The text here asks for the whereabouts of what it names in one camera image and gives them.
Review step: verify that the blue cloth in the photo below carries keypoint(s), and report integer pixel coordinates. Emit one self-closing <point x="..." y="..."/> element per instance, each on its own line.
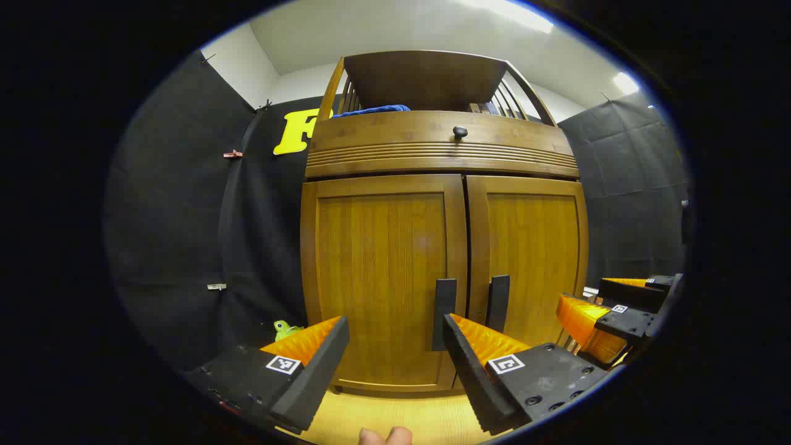
<point x="377" y="110"/>

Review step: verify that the wooden cabinet door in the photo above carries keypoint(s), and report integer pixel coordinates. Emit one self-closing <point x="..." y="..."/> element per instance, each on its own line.
<point x="531" y="247"/>
<point x="377" y="278"/>

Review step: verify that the wooden cabinet drawer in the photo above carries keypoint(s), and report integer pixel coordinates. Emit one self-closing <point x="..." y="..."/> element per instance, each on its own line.
<point x="383" y="133"/>

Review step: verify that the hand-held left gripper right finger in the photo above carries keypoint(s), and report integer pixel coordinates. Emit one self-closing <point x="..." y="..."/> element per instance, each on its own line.
<point x="469" y="377"/>

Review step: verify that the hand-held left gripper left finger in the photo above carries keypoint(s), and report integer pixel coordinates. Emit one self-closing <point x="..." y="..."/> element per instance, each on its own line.
<point x="315" y="377"/>

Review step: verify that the small ceiling light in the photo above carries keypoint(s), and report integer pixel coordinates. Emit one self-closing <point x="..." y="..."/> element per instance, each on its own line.
<point x="625" y="83"/>

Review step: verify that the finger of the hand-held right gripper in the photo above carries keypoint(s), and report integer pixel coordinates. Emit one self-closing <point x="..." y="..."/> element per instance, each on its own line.
<point x="630" y="322"/>
<point x="630" y="293"/>

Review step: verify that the wooden double-door shoe cabinet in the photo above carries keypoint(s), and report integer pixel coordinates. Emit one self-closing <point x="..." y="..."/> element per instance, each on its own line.
<point x="426" y="80"/>

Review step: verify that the green frog plush toy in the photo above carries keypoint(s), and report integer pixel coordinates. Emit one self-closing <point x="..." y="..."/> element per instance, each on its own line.
<point x="284" y="330"/>

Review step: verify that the small boxes on cabinet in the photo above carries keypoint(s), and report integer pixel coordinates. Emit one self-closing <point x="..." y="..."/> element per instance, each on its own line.
<point x="485" y="109"/>

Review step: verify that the black round drawer knob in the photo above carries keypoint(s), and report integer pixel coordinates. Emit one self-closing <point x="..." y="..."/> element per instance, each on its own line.
<point x="460" y="131"/>

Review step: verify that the long ceiling light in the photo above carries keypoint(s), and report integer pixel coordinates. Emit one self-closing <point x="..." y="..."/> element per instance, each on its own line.
<point x="513" y="13"/>

